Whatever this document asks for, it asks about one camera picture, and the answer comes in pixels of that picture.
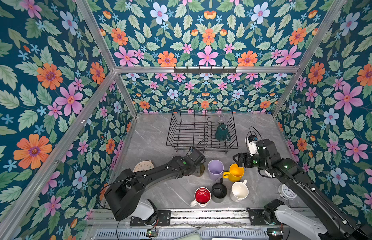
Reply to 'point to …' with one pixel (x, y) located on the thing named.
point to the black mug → (219, 191)
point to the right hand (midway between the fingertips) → (240, 155)
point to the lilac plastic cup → (215, 168)
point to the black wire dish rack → (202, 129)
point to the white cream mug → (239, 190)
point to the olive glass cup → (202, 170)
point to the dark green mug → (221, 133)
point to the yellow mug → (235, 173)
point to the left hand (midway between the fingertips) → (199, 167)
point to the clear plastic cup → (221, 119)
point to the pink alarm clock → (143, 165)
